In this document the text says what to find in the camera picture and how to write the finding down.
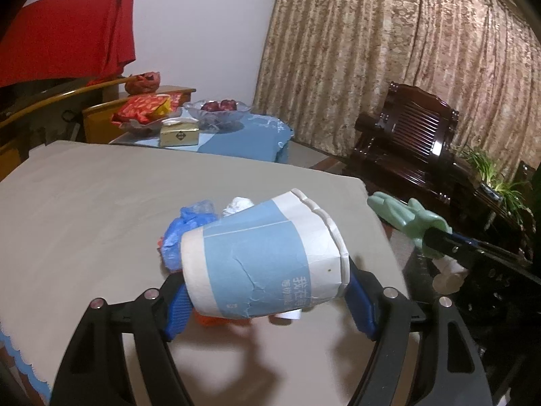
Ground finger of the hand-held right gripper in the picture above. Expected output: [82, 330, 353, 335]
[424, 227, 532, 268]

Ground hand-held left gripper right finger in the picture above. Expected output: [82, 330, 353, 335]
[344, 257, 493, 406]

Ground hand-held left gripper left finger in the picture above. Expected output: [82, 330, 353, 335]
[50, 273, 195, 406]

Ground blue and white paper cup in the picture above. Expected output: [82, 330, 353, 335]
[180, 188, 351, 320]

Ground white plastic piece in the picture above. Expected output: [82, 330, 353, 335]
[431, 256, 471, 294]

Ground dark wooden side table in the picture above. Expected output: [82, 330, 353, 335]
[416, 152, 531, 258]

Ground small white paper scrap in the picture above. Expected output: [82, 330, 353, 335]
[270, 310, 303, 324]

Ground crumpled blue plastic bag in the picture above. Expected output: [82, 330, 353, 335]
[163, 200, 220, 271]

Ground green potted plant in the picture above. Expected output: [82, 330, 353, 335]
[458, 146, 530, 223]

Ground crumpled white tissue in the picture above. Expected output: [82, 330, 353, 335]
[222, 197, 255, 219]

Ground dark wooden armchair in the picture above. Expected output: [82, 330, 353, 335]
[342, 81, 461, 189]

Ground gold box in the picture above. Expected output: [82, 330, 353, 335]
[160, 118, 201, 148]

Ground glass plate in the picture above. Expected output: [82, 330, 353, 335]
[118, 108, 185, 137]

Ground glass fruit bowl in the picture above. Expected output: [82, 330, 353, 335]
[183, 99, 253, 131]

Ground beige patterned curtain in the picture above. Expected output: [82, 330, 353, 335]
[253, 0, 541, 183]

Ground pile of red snack packets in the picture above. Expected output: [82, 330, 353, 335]
[112, 94, 182, 125]

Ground red fruits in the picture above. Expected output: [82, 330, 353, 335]
[201, 100, 238, 113]

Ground red plastic bag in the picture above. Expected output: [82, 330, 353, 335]
[124, 72, 163, 96]

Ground red cloth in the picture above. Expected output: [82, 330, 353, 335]
[0, 0, 137, 89]

